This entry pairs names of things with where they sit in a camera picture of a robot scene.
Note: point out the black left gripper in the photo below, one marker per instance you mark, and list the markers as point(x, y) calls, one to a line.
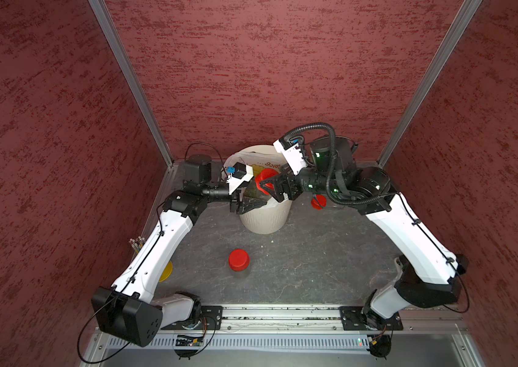
point(234, 202)

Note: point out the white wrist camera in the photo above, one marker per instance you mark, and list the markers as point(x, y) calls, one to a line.
point(293, 154)
point(237, 175)

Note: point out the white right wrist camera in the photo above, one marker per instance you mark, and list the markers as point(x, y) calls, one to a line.
point(293, 154)

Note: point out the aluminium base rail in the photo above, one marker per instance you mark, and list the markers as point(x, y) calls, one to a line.
point(327, 319)

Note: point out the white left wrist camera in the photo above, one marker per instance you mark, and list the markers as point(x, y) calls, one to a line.
point(237, 175)

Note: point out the cream plastic trash bin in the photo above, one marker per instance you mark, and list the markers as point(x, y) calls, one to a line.
point(268, 219)

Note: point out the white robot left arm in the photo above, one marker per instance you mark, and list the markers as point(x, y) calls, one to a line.
point(125, 309)

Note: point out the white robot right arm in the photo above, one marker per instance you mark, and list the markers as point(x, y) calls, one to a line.
point(429, 275)

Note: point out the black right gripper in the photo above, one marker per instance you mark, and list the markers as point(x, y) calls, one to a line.
point(290, 177)

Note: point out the yellow pencil cup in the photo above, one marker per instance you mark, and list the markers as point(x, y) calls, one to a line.
point(168, 270)

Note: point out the white printed bin liner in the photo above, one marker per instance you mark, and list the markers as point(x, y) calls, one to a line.
point(259, 157)

